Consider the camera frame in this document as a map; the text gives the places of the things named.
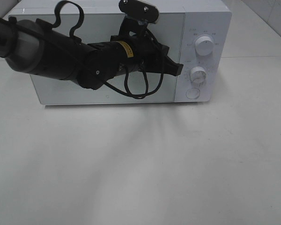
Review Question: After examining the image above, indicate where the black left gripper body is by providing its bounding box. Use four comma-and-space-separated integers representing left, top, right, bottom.
111, 17, 169, 74

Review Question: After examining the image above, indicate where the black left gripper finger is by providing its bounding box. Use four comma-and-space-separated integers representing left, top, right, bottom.
152, 56, 183, 76

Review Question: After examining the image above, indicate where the white microwave door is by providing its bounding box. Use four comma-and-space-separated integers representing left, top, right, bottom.
8, 12, 186, 105

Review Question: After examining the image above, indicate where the white timer knob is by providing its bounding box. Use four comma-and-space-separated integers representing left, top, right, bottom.
190, 66, 207, 85

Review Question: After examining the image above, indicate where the round door release button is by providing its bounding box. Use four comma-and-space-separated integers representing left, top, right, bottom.
185, 88, 200, 99

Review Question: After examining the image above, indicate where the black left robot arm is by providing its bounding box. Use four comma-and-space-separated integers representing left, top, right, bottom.
0, 14, 183, 90

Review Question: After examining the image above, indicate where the white upper power knob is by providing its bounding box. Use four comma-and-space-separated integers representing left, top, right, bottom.
194, 34, 214, 56

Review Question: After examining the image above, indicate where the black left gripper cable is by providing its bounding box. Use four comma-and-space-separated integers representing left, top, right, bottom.
52, 0, 166, 99

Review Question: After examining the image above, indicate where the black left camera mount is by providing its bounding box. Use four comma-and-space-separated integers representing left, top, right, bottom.
118, 0, 159, 23

